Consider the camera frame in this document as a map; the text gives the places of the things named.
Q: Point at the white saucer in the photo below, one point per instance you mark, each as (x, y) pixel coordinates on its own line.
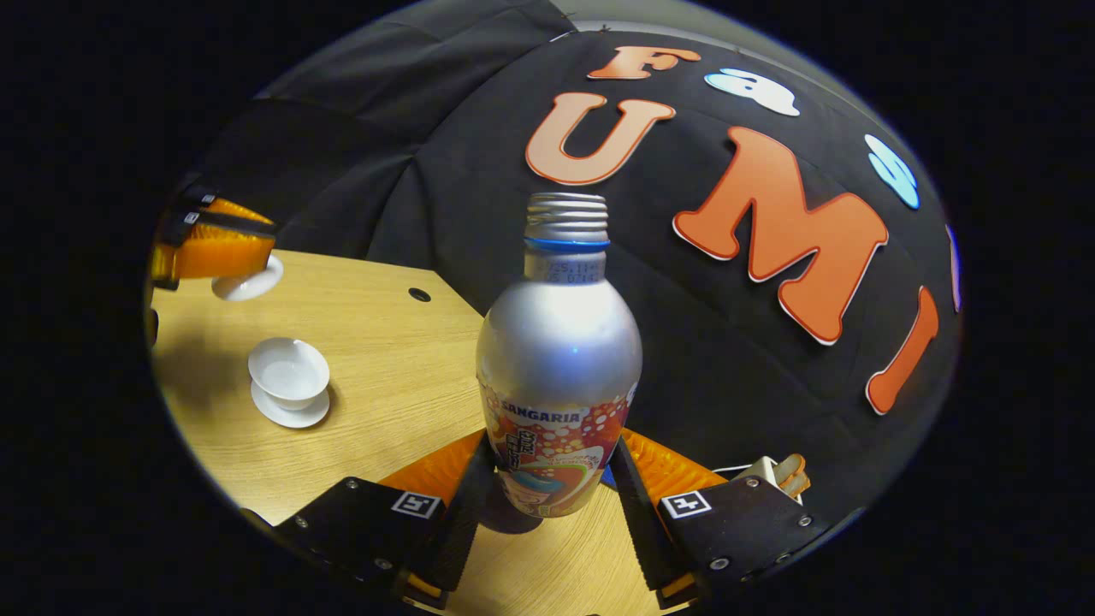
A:
(291, 417)

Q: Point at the white teacup lid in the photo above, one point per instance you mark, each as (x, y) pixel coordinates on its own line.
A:
(248, 287)

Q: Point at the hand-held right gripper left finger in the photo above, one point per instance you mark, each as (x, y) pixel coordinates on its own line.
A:
(462, 530)

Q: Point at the silver water bottle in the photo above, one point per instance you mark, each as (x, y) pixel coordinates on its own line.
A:
(556, 359)

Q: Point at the white toaster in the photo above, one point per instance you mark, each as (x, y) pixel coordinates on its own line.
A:
(757, 472)

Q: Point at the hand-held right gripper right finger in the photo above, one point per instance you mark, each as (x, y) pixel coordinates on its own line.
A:
(637, 522)

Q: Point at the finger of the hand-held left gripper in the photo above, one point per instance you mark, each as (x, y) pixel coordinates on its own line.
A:
(231, 212)
(214, 257)

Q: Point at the dark round coaster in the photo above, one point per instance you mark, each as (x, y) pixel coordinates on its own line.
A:
(505, 518)

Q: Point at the bread slice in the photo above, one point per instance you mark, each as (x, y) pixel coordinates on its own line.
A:
(794, 475)

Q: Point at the white teacup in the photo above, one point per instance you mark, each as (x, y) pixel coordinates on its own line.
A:
(289, 372)

